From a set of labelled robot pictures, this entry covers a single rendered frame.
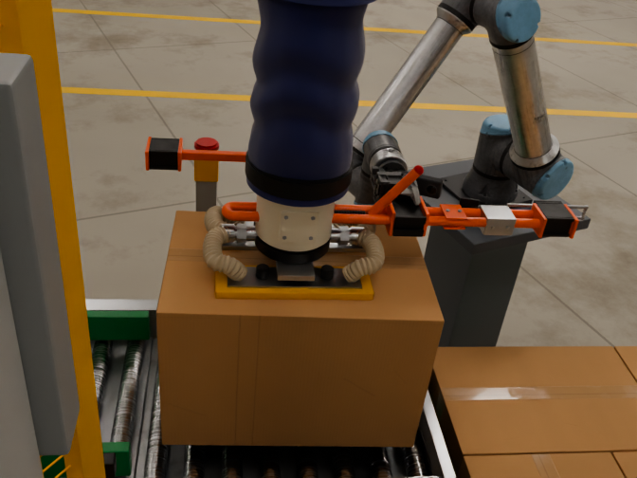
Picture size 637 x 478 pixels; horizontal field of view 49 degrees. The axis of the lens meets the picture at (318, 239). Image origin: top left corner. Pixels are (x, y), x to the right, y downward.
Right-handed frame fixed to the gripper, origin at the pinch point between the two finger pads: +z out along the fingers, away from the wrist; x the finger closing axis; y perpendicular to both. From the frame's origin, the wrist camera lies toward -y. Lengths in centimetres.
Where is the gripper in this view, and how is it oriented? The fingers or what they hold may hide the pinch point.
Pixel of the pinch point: (416, 215)
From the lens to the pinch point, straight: 160.2
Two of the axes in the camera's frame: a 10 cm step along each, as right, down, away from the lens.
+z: 1.1, 5.6, -8.2
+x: 0.9, -8.3, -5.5
